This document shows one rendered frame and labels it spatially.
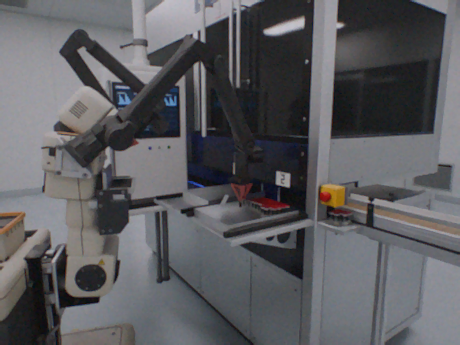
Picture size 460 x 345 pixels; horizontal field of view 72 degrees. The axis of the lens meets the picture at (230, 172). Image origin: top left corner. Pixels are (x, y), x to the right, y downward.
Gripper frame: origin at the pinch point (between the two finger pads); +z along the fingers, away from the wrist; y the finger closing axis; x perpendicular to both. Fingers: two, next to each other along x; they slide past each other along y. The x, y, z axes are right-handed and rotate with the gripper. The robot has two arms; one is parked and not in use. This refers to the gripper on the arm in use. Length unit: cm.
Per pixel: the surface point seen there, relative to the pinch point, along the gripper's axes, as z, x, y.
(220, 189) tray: 5.6, 36.2, 24.9
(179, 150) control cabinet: -14, 72, 26
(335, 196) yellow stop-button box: -4.7, -37.3, 9.3
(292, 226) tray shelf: 7.3, -24.4, 1.1
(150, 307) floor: 94, 92, 10
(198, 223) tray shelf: 6.5, 4.5, -21.1
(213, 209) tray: 4.7, 9.4, -7.8
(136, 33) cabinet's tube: -82, 84, 8
